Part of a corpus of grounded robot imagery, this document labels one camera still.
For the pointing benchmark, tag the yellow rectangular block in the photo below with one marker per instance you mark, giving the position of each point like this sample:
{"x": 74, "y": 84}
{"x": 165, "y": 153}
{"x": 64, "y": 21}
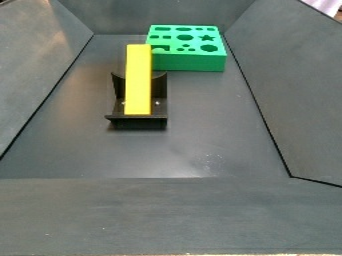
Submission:
{"x": 138, "y": 79}

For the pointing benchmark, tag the black curved fixture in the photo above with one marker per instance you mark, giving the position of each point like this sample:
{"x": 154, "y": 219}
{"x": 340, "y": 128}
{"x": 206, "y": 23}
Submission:
{"x": 155, "y": 121}

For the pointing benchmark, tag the green shape sorter board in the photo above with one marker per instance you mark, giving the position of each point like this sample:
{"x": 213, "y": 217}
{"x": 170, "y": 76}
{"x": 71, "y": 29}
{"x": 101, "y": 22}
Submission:
{"x": 186, "y": 48}

